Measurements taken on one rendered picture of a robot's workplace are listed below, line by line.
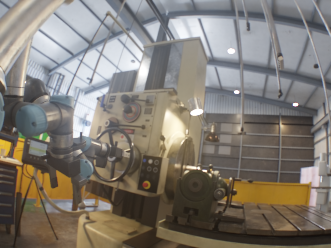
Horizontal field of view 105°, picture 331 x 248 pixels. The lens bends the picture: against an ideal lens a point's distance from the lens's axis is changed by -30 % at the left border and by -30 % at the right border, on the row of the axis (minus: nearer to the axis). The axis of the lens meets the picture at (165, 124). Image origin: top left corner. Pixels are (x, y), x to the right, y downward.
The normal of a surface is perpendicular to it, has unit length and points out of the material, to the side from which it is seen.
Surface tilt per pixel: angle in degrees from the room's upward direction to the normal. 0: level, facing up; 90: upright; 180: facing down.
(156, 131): 90
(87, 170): 90
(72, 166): 98
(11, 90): 105
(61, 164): 113
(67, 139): 99
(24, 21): 87
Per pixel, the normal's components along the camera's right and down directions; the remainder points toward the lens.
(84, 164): 0.40, -0.16
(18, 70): 0.87, 0.18
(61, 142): 0.57, 0.22
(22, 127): -0.08, 0.17
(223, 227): -0.39, -0.29
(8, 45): 0.98, 0.07
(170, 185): -0.42, 0.19
